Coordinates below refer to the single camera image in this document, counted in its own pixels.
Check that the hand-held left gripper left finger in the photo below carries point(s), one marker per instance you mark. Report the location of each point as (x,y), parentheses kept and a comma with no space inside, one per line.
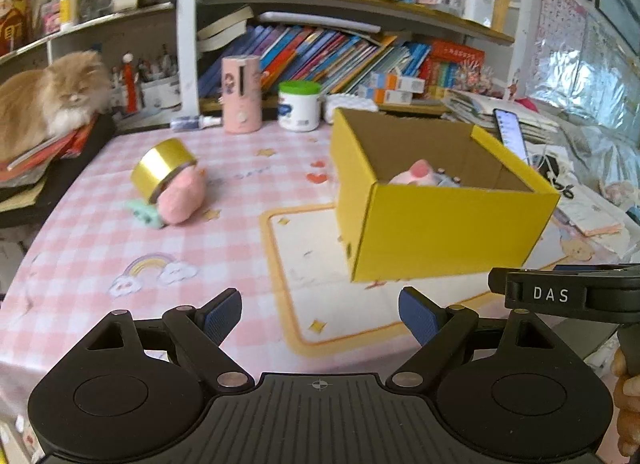
(222,316)

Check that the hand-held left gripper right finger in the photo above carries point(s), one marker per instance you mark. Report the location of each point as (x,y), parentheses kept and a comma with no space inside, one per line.
(420,316)

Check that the yellow cardboard box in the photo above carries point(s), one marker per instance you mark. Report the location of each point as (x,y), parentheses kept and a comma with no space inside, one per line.
(440,229)

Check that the round pink plush toy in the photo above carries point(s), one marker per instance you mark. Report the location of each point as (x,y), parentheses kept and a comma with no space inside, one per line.
(182,196)

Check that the mint green toy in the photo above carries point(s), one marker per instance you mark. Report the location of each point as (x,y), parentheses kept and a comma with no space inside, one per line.
(142,214)

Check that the grey toy car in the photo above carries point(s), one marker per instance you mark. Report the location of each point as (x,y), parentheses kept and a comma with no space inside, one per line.
(447,180)

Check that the pink plush pig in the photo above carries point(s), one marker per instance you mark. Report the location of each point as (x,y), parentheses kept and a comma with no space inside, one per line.
(412,174)

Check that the gold tape roll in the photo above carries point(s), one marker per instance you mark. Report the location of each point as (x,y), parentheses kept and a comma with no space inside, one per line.
(160,169)

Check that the person's right hand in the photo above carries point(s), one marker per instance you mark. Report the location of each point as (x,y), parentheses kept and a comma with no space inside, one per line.
(627,399)

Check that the loose pile of papers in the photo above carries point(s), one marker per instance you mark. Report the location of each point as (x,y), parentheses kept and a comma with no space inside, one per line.
(590,214)

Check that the pink checked tablecloth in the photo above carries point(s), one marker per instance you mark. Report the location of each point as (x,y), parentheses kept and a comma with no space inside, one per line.
(100,254)

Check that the black smartphone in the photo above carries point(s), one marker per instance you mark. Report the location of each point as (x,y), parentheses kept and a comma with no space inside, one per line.
(511,134)

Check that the small spray bottle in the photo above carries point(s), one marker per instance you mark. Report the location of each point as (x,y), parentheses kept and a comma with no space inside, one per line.
(192,122)

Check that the silver foil sheet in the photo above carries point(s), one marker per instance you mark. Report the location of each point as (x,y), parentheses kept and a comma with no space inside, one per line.
(610,94)

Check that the black electronic keyboard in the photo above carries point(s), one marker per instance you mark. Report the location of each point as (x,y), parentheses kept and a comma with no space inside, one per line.
(65,179)

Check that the stack of notebooks and papers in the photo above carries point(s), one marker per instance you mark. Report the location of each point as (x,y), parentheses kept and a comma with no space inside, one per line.
(500,104)

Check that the pink cylindrical appliance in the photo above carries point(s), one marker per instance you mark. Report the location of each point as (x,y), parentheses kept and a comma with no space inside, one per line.
(241,99)

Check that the white jar green lid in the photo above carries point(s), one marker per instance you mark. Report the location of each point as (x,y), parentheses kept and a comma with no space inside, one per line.
(299,109)

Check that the white scalloped paper tray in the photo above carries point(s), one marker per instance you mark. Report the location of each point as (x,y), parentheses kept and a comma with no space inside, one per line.
(350,106)

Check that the orange blue white carton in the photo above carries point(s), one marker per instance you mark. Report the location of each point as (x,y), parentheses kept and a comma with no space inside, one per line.
(385,96)
(400,83)

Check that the white holder of brushes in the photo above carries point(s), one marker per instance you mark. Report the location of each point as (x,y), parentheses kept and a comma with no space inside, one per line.
(155,89)

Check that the stack of red papers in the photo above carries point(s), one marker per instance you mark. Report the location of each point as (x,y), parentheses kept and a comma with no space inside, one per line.
(45,154)

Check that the red tassel charm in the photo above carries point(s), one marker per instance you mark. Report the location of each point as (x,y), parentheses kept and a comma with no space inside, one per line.
(130,89)

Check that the red boxed book set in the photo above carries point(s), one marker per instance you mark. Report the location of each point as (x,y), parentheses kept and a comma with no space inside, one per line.
(455,66)

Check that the white bookshelf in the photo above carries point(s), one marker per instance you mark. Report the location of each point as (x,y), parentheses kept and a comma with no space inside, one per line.
(186,44)

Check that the thick dark-cover book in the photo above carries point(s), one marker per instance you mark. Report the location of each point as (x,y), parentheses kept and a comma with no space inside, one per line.
(220,41)
(227,21)

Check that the slanted row of colourful books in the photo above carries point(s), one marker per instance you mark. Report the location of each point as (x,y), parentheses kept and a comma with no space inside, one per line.
(310,54)

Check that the fluffy orange white cat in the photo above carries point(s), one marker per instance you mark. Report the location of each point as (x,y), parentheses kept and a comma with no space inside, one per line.
(45,99)

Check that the white flat folder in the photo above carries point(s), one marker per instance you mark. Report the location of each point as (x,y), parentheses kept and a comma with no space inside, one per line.
(320,21)

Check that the white bottle yellow label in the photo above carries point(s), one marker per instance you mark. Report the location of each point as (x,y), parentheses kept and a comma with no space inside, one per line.
(70,6)

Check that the fortune god paper figure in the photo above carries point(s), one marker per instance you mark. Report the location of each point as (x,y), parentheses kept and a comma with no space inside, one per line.
(12,19)

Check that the alphabet wall poster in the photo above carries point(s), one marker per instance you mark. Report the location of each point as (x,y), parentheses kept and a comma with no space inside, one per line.
(562,29)

